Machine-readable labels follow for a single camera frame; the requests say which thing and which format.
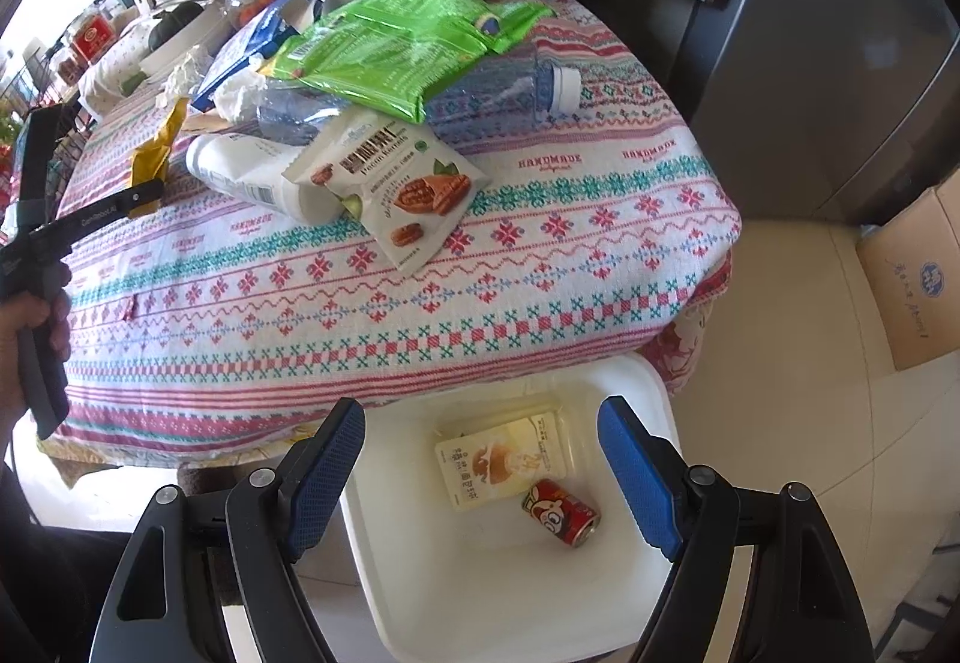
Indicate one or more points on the large green snack bag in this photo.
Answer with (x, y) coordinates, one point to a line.
(360, 59)

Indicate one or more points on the small green snack bag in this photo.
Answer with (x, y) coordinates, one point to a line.
(510, 18)

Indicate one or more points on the patterned tablecloth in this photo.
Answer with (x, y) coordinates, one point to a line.
(300, 333)

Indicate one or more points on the person's left leg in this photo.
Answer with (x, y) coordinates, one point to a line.
(45, 580)

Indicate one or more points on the dark green vegetable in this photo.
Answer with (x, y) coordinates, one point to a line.
(176, 22)

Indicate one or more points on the white plastic bin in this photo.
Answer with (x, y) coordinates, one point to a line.
(487, 580)

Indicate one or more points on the cardboard box with blue logo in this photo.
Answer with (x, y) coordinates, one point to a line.
(915, 280)

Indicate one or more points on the red drink can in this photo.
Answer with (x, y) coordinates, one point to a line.
(562, 513)

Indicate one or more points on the red labelled jar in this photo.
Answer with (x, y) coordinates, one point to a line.
(91, 37)

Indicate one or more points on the white plastic bottle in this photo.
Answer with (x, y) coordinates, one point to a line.
(240, 172)

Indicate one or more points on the yellow wrapper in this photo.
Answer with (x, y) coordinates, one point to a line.
(154, 157)

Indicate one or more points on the grey refrigerator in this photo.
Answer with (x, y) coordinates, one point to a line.
(810, 70)

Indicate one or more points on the clear plastic bottle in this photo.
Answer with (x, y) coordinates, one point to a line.
(517, 82)

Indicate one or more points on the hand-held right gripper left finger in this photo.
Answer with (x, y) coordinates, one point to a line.
(330, 475)

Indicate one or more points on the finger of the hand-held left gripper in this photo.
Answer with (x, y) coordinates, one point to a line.
(142, 198)

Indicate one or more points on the floral table cover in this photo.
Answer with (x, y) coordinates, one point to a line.
(682, 340)

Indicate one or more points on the blue carton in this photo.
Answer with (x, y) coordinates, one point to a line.
(247, 44)

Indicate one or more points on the person's left hand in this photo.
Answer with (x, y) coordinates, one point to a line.
(11, 363)

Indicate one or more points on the white crumpled tissue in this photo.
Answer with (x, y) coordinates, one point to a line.
(236, 93)
(184, 76)

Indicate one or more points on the white nut snack packet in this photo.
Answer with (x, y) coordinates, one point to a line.
(405, 183)

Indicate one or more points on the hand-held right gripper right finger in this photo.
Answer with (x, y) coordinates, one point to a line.
(637, 475)

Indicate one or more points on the beige snack packet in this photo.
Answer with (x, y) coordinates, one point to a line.
(502, 457)

